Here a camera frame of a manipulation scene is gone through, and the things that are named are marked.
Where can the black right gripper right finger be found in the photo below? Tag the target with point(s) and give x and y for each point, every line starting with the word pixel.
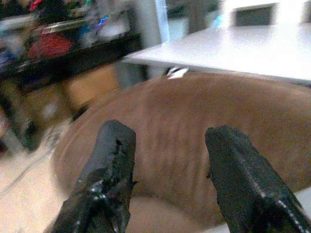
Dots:
pixel 245 174

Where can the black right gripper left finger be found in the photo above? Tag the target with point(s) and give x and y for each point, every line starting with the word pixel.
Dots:
pixel 107 170

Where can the white pillow tag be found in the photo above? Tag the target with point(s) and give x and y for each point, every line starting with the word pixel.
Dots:
pixel 177 72

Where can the cardboard box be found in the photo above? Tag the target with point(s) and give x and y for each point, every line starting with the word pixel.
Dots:
pixel 92 83

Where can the white table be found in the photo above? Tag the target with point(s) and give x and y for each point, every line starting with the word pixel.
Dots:
pixel 233 48

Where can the black shelf unit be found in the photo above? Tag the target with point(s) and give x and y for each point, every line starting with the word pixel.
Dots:
pixel 63 48

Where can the red cloth bundle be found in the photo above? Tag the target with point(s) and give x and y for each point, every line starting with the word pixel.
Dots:
pixel 49 46

